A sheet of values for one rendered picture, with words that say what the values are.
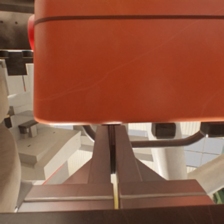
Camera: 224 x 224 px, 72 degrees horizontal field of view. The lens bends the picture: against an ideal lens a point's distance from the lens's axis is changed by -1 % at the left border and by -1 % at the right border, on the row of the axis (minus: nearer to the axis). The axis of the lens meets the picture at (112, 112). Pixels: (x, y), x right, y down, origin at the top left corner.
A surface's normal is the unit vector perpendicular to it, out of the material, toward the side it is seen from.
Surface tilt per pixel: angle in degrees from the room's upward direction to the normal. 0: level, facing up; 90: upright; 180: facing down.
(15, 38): 90
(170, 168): 84
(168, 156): 84
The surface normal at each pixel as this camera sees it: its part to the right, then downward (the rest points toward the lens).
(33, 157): -0.30, 0.28
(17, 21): 0.41, 0.25
